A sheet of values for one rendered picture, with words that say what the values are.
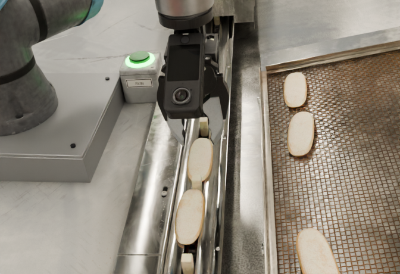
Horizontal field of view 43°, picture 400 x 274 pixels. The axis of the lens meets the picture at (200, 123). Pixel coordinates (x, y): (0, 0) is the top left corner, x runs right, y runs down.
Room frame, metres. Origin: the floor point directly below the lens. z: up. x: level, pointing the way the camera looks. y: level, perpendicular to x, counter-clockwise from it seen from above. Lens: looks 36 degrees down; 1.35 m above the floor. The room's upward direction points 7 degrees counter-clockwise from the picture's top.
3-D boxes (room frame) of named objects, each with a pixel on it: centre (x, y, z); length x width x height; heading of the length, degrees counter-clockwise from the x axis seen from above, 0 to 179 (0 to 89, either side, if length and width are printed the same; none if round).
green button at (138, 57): (0.85, 0.10, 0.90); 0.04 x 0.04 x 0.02
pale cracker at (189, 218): (0.48, 0.03, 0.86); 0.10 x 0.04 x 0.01; 171
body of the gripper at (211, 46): (0.62, 0.00, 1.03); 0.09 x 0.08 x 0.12; 172
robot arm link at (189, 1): (0.61, 0.00, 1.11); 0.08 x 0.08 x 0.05
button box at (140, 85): (0.85, 0.10, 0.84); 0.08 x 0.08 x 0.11; 82
